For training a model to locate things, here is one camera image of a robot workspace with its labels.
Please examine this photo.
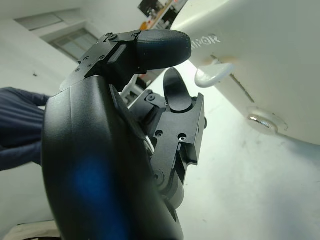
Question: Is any dark blue clothed person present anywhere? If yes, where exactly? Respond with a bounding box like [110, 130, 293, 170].
[0, 86, 51, 172]

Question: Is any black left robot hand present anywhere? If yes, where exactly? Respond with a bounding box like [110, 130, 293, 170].
[41, 28, 208, 240]

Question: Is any grey framed window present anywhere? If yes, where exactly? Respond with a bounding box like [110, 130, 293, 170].
[14, 12, 99, 61]

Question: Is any cream white two-slot toaster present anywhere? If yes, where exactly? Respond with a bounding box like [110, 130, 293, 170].
[171, 0, 320, 151]

